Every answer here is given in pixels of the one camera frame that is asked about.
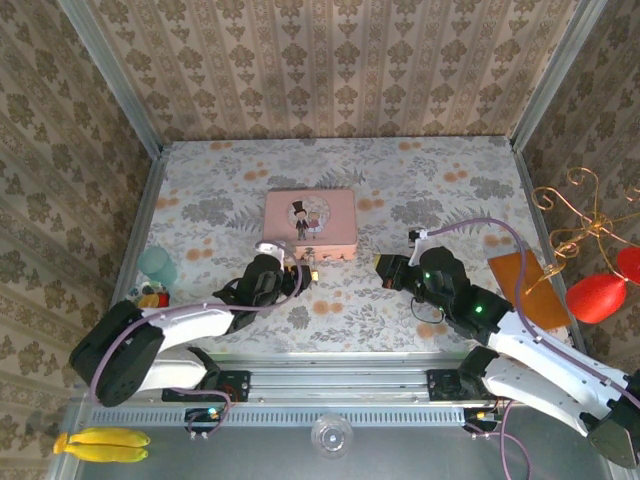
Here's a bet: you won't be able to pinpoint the small brass padlock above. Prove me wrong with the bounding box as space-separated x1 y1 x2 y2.
303 248 323 283

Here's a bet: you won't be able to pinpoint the pink tin box wedding couple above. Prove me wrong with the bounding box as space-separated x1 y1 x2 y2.
261 186 359 263

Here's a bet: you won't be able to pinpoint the orange flat board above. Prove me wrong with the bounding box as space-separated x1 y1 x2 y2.
487 249 572 332

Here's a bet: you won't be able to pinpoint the teal translucent cup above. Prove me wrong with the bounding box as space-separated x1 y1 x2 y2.
136 244 179 289

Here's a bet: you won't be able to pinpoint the floral patterned table cover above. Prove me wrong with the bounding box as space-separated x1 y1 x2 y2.
118 136 577 355

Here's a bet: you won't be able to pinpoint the small colourful toys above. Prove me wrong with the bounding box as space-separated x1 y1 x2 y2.
126 280 172 308

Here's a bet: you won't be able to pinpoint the slotted metal vent strip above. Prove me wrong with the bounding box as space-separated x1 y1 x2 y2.
88 408 465 427

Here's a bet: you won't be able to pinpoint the small black controller board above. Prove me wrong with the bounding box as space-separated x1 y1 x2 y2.
462 406 505 435
183 406 225 434

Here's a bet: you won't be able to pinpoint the large red drop ornament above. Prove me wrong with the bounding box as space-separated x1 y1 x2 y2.
565 272 629 326

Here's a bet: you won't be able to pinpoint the clear drinking glass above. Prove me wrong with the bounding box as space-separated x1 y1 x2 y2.
309 414 357 461

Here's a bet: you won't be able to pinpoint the small red heart ornament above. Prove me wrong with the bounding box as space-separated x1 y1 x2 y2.
615 245 640 284

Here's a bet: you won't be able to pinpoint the yellow toy banana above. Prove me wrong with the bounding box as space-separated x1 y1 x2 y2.
68 427 152 448
52 432 150 464

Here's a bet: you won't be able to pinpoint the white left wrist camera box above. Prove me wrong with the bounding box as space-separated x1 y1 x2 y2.
255 239 298 269

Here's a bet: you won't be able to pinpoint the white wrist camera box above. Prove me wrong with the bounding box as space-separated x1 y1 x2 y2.
255 239 298 269
407 226 432 266

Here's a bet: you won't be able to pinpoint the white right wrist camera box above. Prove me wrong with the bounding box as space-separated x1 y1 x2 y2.
407 226 432 266

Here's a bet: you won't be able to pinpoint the thin black right gripper cable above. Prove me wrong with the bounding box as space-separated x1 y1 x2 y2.
410 293 450 327

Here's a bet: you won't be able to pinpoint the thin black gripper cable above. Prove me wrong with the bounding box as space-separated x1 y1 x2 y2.
410 293 450 327
211 276 251 303

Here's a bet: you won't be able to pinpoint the thin black left gripper cable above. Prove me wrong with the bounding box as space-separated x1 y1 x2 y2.
211 276 251 303

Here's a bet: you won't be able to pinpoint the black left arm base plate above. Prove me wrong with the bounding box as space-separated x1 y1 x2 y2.
160 369 252 404

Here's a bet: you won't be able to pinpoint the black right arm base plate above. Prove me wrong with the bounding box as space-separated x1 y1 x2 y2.
425 368 501 403

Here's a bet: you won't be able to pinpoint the aluminium mounting rail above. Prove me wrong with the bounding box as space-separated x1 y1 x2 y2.
73 353 610 402

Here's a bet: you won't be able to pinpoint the aluminium side rail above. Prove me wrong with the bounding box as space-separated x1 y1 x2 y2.
92 148 170 367
511 143 592 365

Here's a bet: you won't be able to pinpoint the gold wire ornament stand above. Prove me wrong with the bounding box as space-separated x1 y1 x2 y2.
523 166 640 297

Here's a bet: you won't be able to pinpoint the aluminium frame post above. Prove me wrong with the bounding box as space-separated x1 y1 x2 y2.
508 0 609 152
56 0 165 157

